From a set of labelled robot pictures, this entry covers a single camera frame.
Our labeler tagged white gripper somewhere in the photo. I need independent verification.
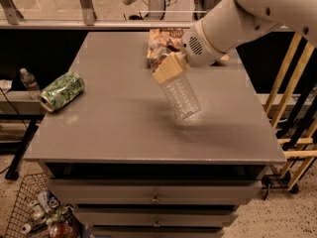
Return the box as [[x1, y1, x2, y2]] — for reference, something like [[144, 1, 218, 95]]
[[153, 20, 227, 84]]

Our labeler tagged clear plastic water bottle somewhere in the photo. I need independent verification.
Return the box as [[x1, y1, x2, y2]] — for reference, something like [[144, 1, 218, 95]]
[[148, 40, 202, 121]]

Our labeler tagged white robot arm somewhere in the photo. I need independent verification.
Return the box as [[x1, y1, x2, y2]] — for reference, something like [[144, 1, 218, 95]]
[[154, 0, 317, 83]]

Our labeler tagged small bottle on shelf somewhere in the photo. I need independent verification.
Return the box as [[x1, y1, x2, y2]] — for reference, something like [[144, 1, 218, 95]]
[[20, 68, 41, 100]]

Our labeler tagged yellow brown snack bag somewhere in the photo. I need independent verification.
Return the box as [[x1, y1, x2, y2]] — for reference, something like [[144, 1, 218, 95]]
[[146, 28, 230, 64]]

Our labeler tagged grey drawer cabinet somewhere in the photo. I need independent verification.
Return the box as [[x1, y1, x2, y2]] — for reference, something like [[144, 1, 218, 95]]
[[26, 32, 284, 238]]

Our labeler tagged green crushed soda can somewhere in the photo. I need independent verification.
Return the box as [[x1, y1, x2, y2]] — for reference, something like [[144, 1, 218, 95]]
[[39, 71, 85, 112]]

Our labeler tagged black side table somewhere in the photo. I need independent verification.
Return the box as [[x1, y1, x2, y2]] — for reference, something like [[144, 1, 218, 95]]
[[0, 93, 46, 180]]

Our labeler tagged metal railing frame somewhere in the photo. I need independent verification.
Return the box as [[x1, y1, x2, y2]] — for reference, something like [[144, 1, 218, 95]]
[[0, 0, 295, 32]]

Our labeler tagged wire basket with trash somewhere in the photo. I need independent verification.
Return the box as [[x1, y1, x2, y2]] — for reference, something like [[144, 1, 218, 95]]
[[4, 174, 81, 238]]

